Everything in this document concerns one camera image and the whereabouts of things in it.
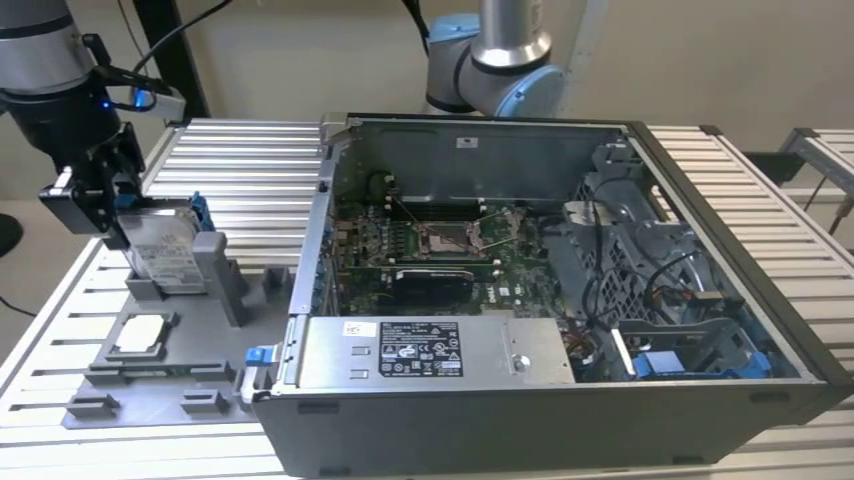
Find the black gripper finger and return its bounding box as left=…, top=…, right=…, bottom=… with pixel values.
left=112, top=122, right=147, bottom=197
left=37, top=164, right=132, bottom=251

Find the hard disk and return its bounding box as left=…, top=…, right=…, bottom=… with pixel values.
left=109, top=192, right=209, bottom=296

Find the black data wire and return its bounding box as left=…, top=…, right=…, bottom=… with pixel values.
left=647, top=248, right=706, bottom=324

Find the metal disk bay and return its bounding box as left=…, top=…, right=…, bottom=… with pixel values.
left=610, top=317, right=799, bottom=384

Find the empty blue disk carrier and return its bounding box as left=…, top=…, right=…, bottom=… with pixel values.
left=632, top=349, right=773, bottom=382

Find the black round base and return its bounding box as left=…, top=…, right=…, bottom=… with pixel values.
left=0, top=212, right=25, bottom=259

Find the silver CPU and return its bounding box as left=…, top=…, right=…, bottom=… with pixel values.
left=112, top=317, right=168, bottom=354

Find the grey parts rack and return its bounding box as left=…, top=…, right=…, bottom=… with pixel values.
left=60, top=232, right=295, bottom=430

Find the green RAM stick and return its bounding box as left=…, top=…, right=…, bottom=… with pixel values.
left=119, top=367, right=226, bottom=379

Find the black RAM slot bank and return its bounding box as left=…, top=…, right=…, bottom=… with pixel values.
left=392, top=195, right=487, bottom=211

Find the CPU socket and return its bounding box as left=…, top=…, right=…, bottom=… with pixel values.
left=414, top=222, right=483, bottom=259

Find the black graphics card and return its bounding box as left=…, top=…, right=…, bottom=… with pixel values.
left=339, top=264, right=479, bottom=306

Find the green motherboard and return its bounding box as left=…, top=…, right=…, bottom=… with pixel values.
left=326, top=194, right=568, bottom=321

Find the silver power supply unit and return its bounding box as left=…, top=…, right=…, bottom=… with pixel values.
left=296, top=315, right=576, bottom=386

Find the grey open PC case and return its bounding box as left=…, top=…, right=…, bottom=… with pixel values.
left=252, top=112, right=854, bottom=479

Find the grey perforated drive cage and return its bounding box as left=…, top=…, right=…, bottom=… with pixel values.
left=543, top=169, right=742, bottom=326

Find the metal slat side table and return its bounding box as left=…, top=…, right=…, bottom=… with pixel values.
left=777, top=127, right=854, bottom=201

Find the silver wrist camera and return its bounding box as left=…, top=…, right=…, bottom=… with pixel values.
left=129, top=85, right=187, bottom=120

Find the black upright post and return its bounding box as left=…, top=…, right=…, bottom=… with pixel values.
left=136, top=0, right=212, bottom=119

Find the black camera cable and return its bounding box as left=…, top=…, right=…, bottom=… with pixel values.
left=129, top=0, right=235, bottom=76

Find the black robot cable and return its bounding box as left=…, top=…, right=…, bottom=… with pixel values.
left=399, top=0, right=432, bottom=52

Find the round black cable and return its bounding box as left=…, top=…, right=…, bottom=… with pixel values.
left=579, top=219, right=619, bottom=331

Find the braided supply cable bundle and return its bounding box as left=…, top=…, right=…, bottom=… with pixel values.
left=559, top=327, right=599, bottom=369

